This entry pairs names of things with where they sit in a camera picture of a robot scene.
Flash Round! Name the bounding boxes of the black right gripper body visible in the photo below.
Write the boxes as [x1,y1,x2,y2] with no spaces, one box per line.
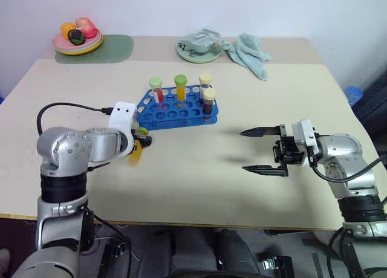
[273,135,304,167]

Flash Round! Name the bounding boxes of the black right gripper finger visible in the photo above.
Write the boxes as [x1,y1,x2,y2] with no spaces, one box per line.
[241,163,289,178]
[239,124,287,139]

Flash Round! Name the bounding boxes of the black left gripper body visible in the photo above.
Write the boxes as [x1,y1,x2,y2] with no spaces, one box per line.
[133,132,153,149]

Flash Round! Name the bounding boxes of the yellow test tube green cap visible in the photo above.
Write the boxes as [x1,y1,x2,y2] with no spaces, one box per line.
[128,127,149,167]

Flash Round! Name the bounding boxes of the blue test tube rack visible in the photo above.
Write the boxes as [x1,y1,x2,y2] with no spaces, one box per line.
[135,84,219,132]

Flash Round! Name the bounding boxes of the red test tube green cap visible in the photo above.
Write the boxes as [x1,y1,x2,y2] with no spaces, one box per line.
[148,76,165,104]

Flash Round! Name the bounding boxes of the brown test tube yellow cap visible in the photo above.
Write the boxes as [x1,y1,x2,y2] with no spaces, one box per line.
[202,88,218,121]

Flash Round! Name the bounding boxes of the orange test tube green cap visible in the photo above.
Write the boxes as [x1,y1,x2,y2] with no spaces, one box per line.
[174,74,188,102]

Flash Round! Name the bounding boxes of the clear test tube yellow cap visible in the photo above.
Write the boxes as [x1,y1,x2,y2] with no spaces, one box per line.
[198,73,212,98]

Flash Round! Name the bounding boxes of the teal towel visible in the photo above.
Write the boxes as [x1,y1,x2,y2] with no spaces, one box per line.
[226,32,275,81]

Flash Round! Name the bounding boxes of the dark grey rounded shape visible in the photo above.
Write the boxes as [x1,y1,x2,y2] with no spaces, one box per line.
[213,228,267,278]
[139,228,219,278]

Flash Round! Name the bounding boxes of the green placemat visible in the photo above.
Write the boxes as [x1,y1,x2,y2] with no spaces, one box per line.
[54,34,135,65]

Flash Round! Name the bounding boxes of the black fabric object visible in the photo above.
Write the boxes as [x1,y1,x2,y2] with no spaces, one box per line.
[351,62,387,154]

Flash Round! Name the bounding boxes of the pale green saucer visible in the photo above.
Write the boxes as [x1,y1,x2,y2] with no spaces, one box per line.
[176,39,225,63]

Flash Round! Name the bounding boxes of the yellow plate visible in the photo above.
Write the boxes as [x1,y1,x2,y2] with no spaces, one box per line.
[60,33,105,56]

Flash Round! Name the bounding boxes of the stacked plates with toy fruit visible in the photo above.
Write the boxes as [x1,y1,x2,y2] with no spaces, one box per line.
[54,31,102,54]

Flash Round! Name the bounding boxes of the clear plastic bag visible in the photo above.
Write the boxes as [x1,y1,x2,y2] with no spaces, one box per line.
[180,28,231,51]

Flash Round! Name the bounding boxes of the dark purple toy fruit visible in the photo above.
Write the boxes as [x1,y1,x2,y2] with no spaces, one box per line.
[67,29,85,46]

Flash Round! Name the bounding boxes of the pink plate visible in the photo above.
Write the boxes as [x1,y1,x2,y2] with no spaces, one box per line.
[52,28,98,51]

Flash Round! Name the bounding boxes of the pink toy fruit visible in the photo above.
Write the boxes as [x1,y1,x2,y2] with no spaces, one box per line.
[75,16,98,40]

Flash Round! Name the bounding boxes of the orange toy fruit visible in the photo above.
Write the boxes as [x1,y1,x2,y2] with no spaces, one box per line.
[59,22,76,39]

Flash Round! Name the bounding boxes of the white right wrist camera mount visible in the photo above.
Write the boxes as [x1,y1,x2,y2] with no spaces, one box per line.
[291,118,320,169]

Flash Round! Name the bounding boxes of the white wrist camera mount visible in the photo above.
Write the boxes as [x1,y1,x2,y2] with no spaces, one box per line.
[108,101,137,155]
[291,118,320,169]

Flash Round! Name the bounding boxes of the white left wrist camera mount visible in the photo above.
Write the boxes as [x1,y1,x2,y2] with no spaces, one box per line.
[108,101,137,155]

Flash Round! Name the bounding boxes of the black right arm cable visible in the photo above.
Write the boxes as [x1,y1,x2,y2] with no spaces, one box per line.
[309,153,387,183]

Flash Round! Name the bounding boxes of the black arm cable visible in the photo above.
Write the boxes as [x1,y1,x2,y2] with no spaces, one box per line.
[36,102,114,137]
[309,153,387,183]

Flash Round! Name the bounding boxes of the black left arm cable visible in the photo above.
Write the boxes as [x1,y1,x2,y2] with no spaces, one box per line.
[36,102,114,137]

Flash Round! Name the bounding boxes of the black floor cable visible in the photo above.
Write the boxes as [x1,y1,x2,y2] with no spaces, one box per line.
[92,213,134,278]

